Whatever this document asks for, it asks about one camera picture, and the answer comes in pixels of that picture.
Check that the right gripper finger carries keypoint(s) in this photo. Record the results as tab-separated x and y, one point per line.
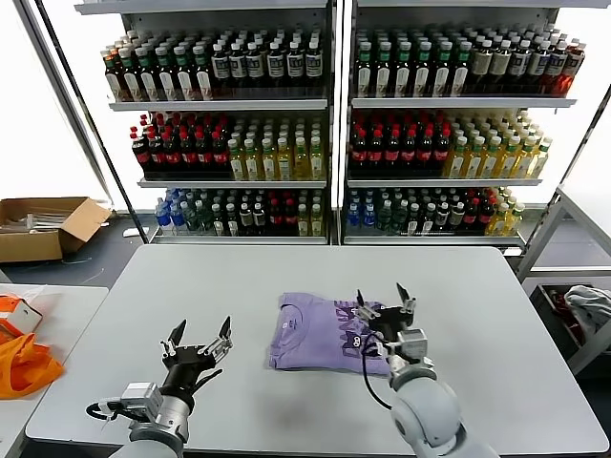
406	300
366	309

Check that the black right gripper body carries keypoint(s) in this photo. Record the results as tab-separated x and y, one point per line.
391	319

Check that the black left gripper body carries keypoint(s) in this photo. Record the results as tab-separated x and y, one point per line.
186	362

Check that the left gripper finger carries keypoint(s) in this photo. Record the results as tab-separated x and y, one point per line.
172	339
218	339

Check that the purple printed T-shirt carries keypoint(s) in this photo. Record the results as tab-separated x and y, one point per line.
310	343

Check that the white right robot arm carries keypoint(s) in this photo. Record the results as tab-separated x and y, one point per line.
425	415

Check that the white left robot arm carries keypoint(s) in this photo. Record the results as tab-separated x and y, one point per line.
157	429

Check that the dark bottle white cap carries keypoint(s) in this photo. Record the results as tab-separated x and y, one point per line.
456	217
217	222
427	219
442	217
413	219
232	222

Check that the clear green water bottle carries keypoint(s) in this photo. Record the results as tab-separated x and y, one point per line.
384	217
191	217
204	217
399	217

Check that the blue water bottle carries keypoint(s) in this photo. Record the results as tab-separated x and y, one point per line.
368	217
162	217
177	217
353	217

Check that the yellow juice bottle white cap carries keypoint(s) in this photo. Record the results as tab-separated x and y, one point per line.
525	160
475	160
499	219
316	222
251	162
541	160
513	217
235	162
303	222
491	160
301	162
509	160
284	162
268	162
458	160
316	162

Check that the cola bottle red cap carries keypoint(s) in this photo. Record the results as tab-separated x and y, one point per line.
172	152
486	214
471	217
220	152
204	152
141	152
275	219
441	150
289	219
188	152
375	150
156	152
425	150
408	150
392	150
359	150

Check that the small white floor scrap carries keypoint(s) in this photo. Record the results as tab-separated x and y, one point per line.
130	232

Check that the dark storage crate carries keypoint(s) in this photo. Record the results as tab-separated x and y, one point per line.
549	310

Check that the small orange white box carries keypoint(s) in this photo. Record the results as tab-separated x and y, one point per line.
26	315

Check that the orange fabric bag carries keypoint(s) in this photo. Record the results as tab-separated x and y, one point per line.
24	367

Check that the red item in crate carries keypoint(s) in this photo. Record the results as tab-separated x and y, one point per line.
558	300

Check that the open cardboard box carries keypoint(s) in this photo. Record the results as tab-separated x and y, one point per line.
28	248

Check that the clear plastic tube bundle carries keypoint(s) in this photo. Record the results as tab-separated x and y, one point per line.
43	222

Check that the crumpled grey white cloth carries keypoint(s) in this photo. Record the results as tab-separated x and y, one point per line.
589	300

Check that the grey metal shelf rack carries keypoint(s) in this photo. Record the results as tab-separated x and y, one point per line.
215	105
453	102

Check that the dark drink bottle green cap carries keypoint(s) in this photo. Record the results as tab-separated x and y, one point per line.
182	71
403	71
128	71
443	71
202	71
162	71
364	71
423	71
383	71
460	71
144	71

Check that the thin black slanted pole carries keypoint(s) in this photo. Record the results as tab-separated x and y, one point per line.
90	119

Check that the dark bottle beige label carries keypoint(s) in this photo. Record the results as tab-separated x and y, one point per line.
500	64
482	64

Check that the dark bottle blue white label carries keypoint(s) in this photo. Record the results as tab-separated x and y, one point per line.
538	64
294	66
519	64
313	66
238	67
220	67
275	66
255	67
556	64

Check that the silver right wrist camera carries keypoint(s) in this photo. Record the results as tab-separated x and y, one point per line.
410	346

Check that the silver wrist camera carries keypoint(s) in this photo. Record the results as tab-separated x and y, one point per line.
410	346
141	398

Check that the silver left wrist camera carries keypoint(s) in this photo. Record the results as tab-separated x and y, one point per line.
141	398

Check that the grey metal frame cart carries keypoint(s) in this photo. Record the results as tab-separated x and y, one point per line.
538	241

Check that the grey slanted frame beam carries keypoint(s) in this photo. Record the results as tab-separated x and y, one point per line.
62	95

